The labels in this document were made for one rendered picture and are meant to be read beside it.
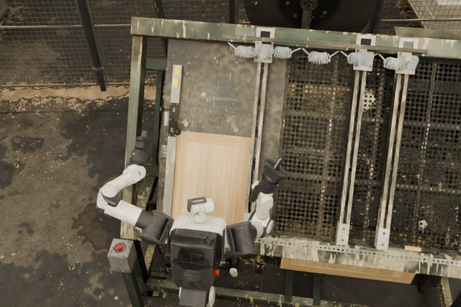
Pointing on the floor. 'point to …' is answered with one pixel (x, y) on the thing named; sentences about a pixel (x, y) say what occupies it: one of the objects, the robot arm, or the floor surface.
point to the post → (132, 289)
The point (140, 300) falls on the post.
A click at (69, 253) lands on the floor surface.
